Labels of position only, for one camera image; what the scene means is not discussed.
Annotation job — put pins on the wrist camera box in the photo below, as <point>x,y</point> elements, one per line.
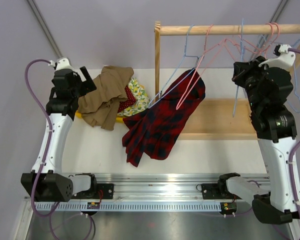
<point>61,63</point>
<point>284,58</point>

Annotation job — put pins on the red white polka-dot skirt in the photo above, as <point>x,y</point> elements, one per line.
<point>131,100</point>

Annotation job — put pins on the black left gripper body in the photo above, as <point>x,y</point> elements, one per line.
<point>78,90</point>

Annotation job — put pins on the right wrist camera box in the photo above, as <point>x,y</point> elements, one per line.
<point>284,58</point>

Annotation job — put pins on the red black plaid skirt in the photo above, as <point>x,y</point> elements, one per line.
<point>155,130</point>

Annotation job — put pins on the wooden rack rod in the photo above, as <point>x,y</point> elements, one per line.
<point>255,29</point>

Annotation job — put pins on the pink hanger with lemon skirt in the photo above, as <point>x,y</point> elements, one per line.
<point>200,67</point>

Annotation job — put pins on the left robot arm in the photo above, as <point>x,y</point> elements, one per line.
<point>45,182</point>

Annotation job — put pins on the wooden rack left post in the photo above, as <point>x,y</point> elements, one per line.
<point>157,51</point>

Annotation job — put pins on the lemon print skirt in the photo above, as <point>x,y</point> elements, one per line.
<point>142,99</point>

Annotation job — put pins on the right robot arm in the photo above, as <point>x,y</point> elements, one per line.
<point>267,83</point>

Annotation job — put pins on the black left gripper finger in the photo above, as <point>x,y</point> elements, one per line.
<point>89,86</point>
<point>86,74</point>

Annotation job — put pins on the tan brown skirt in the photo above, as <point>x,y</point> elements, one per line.
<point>100,107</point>

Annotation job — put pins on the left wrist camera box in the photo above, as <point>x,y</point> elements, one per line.
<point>61,63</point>

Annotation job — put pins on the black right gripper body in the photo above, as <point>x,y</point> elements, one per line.
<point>250,78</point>

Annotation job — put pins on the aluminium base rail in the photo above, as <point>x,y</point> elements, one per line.
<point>152,193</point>

